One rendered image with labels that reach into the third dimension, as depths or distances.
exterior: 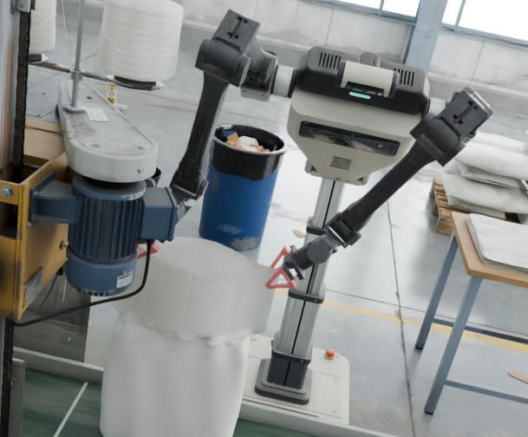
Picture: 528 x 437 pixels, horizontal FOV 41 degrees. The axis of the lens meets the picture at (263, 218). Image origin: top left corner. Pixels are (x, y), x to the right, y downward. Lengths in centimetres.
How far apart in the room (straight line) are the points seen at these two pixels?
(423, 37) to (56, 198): 812
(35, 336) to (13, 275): 107
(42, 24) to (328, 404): 176
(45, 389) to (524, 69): 853
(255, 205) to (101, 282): 266
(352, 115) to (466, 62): 789
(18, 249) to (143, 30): 50
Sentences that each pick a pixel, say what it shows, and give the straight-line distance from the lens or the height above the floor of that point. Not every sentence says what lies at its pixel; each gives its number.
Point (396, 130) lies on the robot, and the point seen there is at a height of 139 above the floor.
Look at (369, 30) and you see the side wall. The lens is 976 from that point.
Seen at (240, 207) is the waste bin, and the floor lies 29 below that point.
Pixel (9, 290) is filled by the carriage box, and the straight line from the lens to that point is 155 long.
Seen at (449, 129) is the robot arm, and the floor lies 154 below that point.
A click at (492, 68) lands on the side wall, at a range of 1001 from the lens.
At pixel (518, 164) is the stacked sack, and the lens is 518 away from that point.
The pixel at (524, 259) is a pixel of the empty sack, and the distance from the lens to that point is 313.
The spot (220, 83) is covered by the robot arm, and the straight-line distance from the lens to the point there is 158.
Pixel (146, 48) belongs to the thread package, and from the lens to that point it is 149.
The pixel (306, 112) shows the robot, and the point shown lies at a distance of 207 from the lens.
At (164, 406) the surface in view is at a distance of 207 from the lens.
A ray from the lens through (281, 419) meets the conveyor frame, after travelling 242.
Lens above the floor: 191
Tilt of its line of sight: 24 degrees down
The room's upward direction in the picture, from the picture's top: 12 degrees clockwise
